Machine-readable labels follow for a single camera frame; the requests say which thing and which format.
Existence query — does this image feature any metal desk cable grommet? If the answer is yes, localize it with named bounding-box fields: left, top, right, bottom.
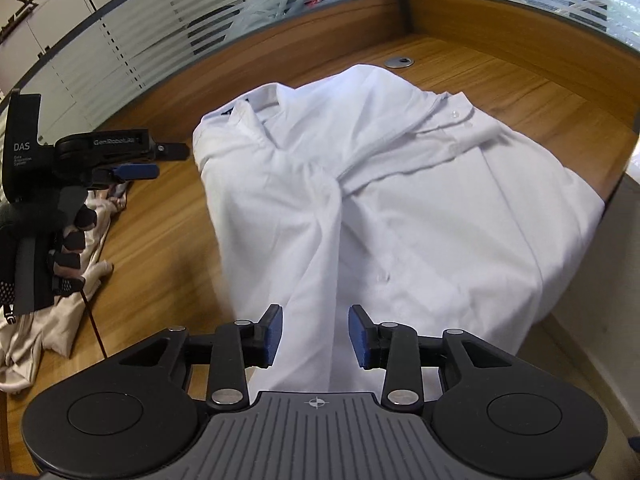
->
left=384, top=56, right=414, bottom=70

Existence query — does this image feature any white dress shirt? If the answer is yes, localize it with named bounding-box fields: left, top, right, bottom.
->
left=193, top=64, right=604, bottom=393

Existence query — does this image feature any beige satin shirt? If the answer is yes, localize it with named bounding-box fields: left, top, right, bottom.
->
left=1, top=184, right=128, bottom=393

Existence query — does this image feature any glass desk partition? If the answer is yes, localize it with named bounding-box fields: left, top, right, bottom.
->
left=13, top=0, right=639, bottom=126

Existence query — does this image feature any black gloved left hand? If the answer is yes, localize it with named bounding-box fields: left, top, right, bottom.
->
left=0, top=185, right=100, bottom=311

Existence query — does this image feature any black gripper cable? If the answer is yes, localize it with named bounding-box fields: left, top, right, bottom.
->
left=78, top=286, right=110, bottom=360

